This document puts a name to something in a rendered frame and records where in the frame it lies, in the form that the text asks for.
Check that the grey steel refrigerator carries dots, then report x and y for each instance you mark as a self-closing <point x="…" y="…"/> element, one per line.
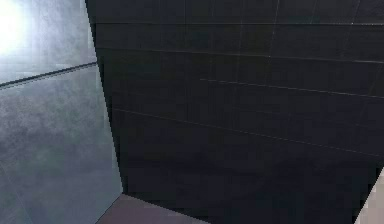
<point x="53" y="126"/>

